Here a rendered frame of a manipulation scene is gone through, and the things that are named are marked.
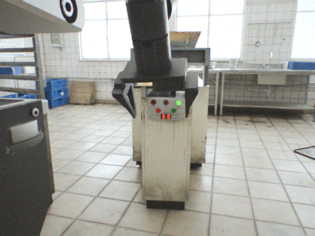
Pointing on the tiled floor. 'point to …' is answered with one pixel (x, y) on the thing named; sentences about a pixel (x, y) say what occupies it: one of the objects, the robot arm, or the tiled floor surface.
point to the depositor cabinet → (202, 102)
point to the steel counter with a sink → (261, 75)
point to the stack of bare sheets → (307, 152)
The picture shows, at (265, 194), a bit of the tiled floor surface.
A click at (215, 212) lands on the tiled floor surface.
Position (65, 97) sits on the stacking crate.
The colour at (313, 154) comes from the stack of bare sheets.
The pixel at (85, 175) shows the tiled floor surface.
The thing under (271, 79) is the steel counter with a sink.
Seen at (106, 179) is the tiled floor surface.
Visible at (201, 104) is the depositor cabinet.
